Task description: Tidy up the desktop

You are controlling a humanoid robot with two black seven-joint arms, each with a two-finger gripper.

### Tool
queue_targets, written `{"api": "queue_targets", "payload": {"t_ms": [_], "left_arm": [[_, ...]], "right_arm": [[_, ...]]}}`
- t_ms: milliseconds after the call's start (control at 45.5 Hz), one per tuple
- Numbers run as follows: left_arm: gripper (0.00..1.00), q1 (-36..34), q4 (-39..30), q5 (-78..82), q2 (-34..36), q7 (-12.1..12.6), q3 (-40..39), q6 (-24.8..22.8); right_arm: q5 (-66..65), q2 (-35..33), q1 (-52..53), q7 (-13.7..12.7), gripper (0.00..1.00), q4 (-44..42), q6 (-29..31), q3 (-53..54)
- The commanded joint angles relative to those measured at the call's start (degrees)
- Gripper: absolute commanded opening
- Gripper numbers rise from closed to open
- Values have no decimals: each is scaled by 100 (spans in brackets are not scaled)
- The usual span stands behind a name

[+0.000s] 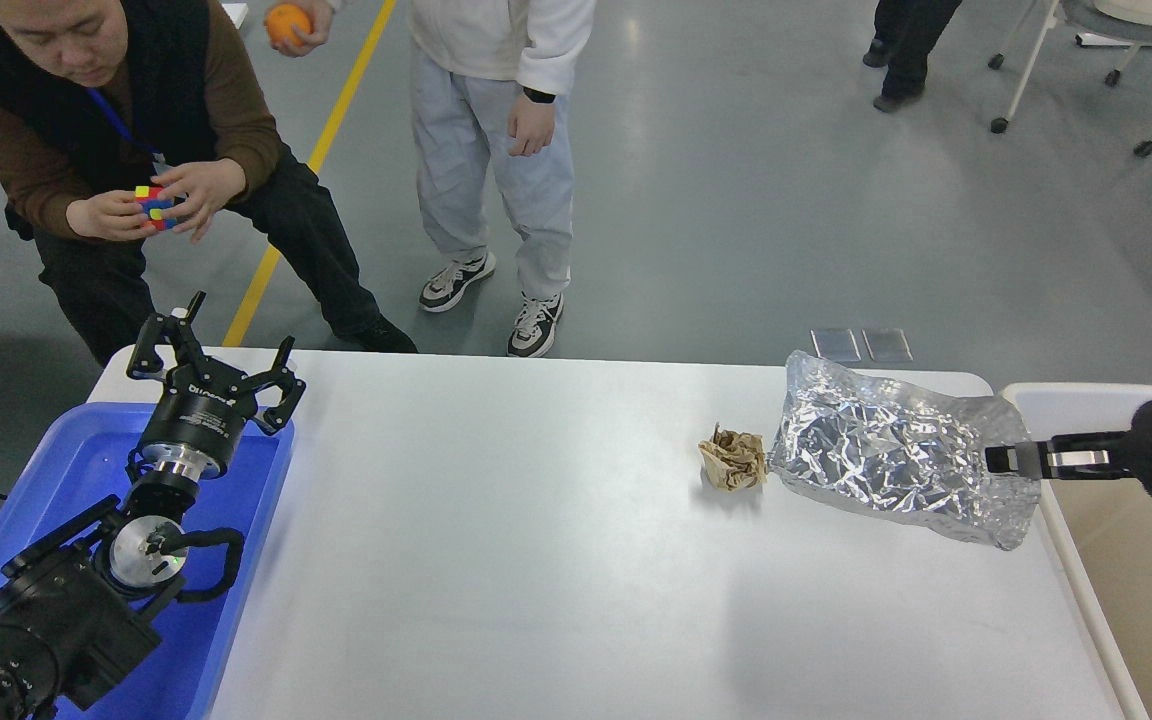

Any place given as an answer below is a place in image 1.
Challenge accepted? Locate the floor metal plate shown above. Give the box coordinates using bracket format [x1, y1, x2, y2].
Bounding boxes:
[861, 328, 914, 363]
[810, 328, 861, 364]

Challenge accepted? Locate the white rolling chair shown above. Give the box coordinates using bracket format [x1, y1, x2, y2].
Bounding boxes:
[987, 0, 1152, 159]

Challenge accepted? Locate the left floor metal plate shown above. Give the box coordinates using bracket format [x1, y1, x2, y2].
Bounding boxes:
[810, 328, 861, 364]

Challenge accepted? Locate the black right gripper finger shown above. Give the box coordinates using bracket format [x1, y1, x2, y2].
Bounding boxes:
[984, 430, 1134, 480]

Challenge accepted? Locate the right floor metal plate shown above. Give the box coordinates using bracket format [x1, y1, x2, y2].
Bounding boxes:
[861, 328, 914, 363]

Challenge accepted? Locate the colourful puzzle cube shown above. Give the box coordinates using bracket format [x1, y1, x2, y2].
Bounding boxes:
[134, 184, 179, 232]

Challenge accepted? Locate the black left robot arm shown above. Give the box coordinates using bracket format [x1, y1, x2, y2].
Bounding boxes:
[0, 291, 306, 719]

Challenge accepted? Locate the crumpled brown paper ball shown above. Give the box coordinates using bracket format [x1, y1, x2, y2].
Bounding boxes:
[698, 424, 768, 492]

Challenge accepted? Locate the man in brown sweater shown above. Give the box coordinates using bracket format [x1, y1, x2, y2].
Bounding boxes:
[0, 1, 416, 364]

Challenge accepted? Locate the silver foil bag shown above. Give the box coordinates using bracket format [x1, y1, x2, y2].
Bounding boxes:
[767, 351, 1041, 551]

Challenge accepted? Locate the person in white clothes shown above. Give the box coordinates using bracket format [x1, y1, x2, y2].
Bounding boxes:
[266, 0, 599, 359]

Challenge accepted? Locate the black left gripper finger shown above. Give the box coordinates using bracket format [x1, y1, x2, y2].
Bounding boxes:
[127, 291, 206, 382]
[233, 338, 308, 437]

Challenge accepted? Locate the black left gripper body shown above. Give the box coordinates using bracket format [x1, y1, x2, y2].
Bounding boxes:
[138, 361, 257, 480]

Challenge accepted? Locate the orange fruit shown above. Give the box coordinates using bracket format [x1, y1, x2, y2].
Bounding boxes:
[262, 3, 314, 47]

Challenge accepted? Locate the person in black trousers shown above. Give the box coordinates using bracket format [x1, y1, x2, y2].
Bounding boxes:
[861, 1, 961, 113]

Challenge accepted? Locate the white plastic bin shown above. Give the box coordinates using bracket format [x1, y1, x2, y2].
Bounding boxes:
[996, 382, 1152, 720]

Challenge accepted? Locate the blue plastic bin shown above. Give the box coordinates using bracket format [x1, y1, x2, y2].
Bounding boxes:
[0, 404, 294, 719]

